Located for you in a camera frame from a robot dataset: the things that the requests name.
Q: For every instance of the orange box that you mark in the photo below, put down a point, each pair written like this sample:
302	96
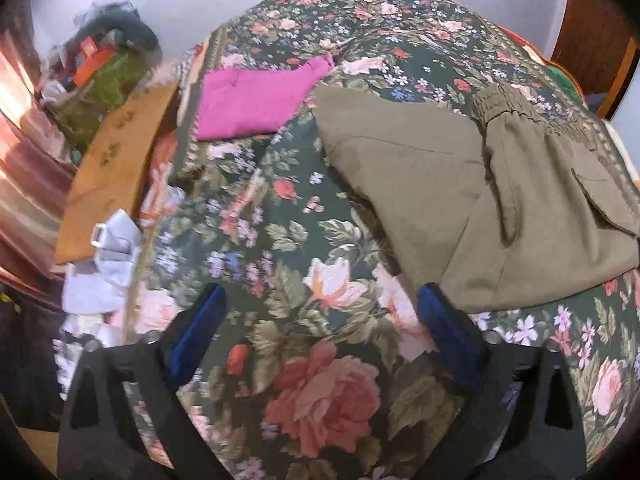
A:
92	65

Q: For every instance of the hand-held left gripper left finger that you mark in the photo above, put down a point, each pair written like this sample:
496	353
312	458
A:
197	327

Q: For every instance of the green floral storage bag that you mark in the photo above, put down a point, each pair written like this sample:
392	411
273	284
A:
100	95

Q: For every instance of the orange striped bedsheet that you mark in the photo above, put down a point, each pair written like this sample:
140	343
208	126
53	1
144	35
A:
555	70

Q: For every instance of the brown striped cloth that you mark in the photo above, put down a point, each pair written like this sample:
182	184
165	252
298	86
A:
192	75

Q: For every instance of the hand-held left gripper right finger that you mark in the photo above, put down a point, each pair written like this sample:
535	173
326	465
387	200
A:
447	335

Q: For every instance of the floral blanket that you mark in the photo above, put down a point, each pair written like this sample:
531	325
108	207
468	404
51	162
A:
310	260

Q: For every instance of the dark cloth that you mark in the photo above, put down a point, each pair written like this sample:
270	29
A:
30	360

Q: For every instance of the olive green pants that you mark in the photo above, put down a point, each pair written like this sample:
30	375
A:
450	200

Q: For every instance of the wooden board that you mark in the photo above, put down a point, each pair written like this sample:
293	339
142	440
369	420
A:
117	170

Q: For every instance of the wooden door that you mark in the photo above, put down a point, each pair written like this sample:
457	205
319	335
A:
595	30

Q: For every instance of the folded pink cloth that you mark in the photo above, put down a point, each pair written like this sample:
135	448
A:
250	102

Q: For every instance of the light blue cloth item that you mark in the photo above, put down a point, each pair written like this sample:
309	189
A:
105	265

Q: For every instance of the pink cream curtain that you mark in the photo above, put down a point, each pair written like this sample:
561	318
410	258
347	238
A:
25	170

